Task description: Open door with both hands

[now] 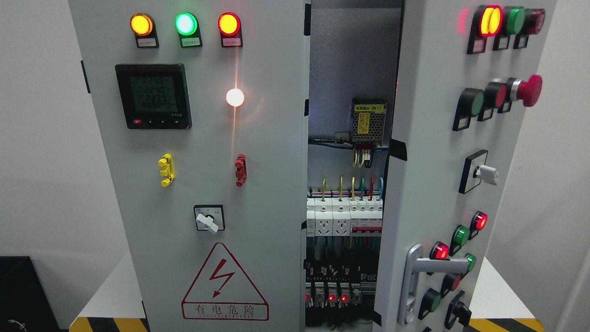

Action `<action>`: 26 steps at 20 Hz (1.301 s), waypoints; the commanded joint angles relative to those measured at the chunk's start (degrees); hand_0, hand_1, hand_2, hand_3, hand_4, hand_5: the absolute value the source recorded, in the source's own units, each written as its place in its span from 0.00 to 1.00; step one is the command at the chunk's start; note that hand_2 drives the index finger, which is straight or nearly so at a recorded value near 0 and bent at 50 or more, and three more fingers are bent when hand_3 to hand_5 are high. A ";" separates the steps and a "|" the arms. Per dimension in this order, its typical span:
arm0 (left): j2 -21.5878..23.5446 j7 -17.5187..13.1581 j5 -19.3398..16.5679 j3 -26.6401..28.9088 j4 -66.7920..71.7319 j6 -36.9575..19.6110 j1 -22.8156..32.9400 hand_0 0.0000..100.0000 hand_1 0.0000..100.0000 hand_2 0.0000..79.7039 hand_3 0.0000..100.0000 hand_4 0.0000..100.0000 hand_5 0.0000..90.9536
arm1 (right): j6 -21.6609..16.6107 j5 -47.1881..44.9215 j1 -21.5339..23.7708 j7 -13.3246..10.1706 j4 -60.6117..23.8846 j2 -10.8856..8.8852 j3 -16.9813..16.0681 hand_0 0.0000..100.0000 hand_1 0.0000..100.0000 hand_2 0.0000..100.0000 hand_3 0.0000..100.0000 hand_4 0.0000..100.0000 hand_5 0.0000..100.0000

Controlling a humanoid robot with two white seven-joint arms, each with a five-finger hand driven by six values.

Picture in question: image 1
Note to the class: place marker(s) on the right door rotary switch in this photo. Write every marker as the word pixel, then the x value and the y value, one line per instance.
pixel 475 170

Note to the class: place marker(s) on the red electric warning sticker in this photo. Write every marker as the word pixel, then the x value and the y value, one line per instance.
pixel 223 291

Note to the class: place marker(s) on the red indicator light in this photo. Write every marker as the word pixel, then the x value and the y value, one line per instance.
pixel 230 27

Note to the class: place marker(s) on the white socket breaker row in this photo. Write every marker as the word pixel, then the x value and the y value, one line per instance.
pixel 346 217

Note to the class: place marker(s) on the black digital power meter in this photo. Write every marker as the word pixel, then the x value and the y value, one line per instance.
pixel 154 96

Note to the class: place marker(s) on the green indicator light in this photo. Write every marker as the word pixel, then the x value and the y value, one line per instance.
pixel 188 30

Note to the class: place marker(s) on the grey electrical cabinet body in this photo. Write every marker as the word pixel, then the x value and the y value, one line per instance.
pixel 354 53

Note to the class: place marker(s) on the red emergency stop button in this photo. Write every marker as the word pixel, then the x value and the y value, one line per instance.
pixel 528 91

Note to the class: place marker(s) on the metal mesh power supply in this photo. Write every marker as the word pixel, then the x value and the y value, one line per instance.
pixel 368 120

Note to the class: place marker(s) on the grey cabinet door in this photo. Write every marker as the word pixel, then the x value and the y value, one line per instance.
pixel 263 217
pixel 451 101

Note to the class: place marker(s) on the yellow indicator light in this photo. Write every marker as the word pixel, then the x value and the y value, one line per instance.
pixel 144 30

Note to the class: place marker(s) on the lower relay terminal row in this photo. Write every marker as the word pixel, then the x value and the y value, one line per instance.
pixel 339 284

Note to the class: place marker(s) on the white glowing lamp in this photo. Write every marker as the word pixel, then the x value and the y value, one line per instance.
pixel 235 97

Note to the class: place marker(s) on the silver door handle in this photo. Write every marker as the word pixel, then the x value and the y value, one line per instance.
pixel 414 265

